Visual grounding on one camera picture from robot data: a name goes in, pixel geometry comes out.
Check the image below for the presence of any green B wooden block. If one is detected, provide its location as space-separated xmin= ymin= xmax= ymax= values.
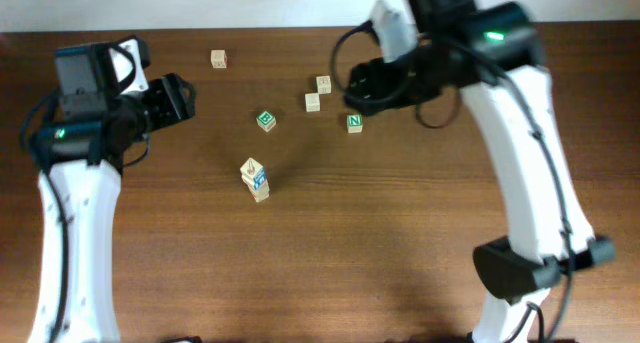
xmin=256 ymin=110 xmax=277 ymax=132

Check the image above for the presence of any wooden block upper middle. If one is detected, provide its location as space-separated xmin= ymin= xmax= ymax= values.
xmin=316 ymin=75 xmax=332 ymax=94

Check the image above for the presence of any wooden block below upper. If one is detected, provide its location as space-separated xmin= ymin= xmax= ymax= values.
xmin=304 ymin=93 xmax=321 ymax=112

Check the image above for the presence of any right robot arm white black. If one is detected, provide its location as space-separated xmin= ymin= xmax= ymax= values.
xmin=341 ymin=0 xmax=616 ymax=342

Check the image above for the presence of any green N wooden block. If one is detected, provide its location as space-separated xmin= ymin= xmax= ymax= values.
xmin=346 ymin=114 xmax=363 ymax=134

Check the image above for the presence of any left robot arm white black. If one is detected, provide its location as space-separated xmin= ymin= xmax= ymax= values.
xmin=19 ymin=35 xmax=197 ymax=342

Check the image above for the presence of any blue bird picture block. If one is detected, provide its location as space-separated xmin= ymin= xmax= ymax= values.
xmin=240 ymin=158 xmax=267 ymax=181

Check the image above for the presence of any plain wooden block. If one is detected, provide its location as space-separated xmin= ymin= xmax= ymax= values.
xmin=252 ymin=192 xmax=269 ymax=203
xmin=210 ymin=50 xmax=228 ymax=69

